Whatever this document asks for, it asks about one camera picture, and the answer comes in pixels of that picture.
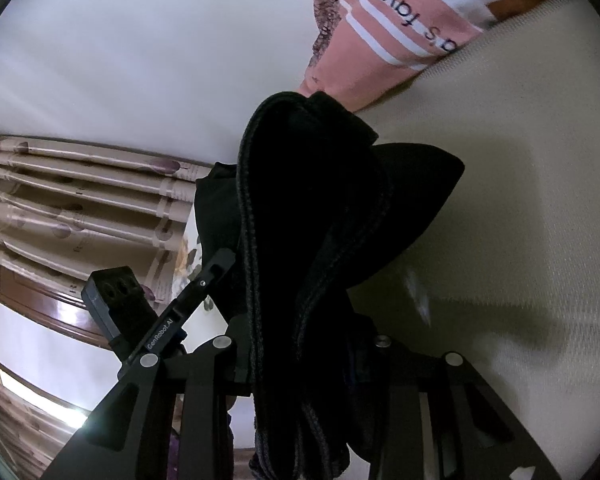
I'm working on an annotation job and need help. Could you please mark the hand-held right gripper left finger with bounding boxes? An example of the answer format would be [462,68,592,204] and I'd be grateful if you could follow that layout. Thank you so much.
[42,315,255,480]

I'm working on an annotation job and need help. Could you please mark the wooden door frame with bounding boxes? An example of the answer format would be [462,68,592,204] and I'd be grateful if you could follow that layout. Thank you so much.
[0,264,112,350]

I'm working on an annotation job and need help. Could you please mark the floral pillow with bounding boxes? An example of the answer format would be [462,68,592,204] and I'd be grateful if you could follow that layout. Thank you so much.
[172,232,216,316]

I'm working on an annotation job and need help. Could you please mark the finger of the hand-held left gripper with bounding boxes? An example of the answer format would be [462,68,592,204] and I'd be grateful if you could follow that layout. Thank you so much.
[172,247,237,331]

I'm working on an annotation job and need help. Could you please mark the striped floral curtain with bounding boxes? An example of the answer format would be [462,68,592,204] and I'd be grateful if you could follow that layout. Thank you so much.
[0,132,216,306]

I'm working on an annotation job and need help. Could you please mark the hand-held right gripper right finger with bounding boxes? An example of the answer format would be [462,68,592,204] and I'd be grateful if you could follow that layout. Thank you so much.
[347,320,563,480]

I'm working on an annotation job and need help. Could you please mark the pink striped blanket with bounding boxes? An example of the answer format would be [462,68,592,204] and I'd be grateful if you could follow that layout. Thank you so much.
[300,0,576,113]

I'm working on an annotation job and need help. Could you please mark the black pants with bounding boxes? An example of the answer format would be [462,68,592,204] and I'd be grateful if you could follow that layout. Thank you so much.
[192,91,466,480]

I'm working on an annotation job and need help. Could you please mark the purple cloth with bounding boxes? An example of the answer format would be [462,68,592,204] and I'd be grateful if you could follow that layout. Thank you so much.
[167,430,183,480]

